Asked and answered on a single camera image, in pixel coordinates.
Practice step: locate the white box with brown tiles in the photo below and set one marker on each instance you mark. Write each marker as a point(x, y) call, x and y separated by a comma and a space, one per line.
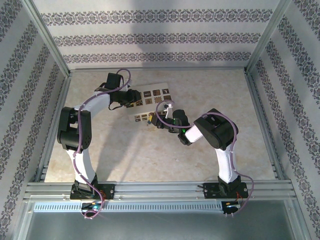
point(150, 88)

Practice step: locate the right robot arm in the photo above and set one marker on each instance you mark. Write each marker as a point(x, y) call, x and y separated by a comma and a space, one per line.
point(215, 130)

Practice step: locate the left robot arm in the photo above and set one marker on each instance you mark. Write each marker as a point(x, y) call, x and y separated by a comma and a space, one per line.
point(75, 130)

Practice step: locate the small controller circuit board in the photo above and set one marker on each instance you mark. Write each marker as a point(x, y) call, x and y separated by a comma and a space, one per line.
point(92, 207)
point(232, 206)

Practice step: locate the grey metal panel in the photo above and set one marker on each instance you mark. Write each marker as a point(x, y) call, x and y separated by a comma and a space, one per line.
point(160, 227)

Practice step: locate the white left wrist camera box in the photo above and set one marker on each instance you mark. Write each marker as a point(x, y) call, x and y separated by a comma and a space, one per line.
point(128, 86)

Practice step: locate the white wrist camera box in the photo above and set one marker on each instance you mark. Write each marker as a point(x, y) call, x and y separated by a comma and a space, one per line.
point(168, 110)
point(128, 86)

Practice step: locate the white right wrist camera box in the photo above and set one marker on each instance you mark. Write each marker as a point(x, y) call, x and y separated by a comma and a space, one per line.
point(168, 110)

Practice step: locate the aluminium frame cross rail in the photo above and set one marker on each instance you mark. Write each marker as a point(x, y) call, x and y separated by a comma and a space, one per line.
point(175, 69)

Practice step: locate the wide aluminium base rail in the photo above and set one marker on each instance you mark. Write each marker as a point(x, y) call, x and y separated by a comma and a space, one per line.
point(160, 190)

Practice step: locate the aluminium frame side rail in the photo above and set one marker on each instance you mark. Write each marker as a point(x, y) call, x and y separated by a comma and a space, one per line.
point(53, 100)
point(265, 120)

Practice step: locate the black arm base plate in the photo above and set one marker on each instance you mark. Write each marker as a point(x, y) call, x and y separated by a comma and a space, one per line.
point(108, 191)
point(208, 191)

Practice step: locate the aluminium frame corner post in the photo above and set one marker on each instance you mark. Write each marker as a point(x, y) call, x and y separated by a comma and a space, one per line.
point(47, 37)
point(268, 35)

